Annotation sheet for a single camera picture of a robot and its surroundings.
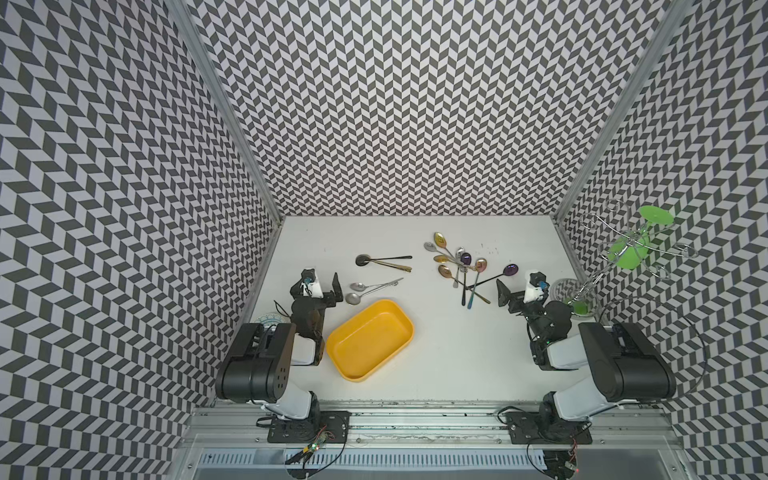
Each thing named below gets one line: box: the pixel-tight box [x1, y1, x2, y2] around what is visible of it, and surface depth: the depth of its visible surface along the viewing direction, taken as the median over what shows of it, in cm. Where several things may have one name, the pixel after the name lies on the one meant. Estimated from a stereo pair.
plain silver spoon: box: [345, 277, 404, 305], surface depth 97 cm
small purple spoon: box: [461, 252, 472, 306], surface depth 107 cm
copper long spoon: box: [438, 264, 491, 304], surface depth 104 cm
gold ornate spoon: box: [433, 255, 476, 272], surface depth 110 cm
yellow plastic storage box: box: [326, 299, 415, 383], surface depth 90 cm
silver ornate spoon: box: [350, 277, 404, 292], surface depth 100 cm
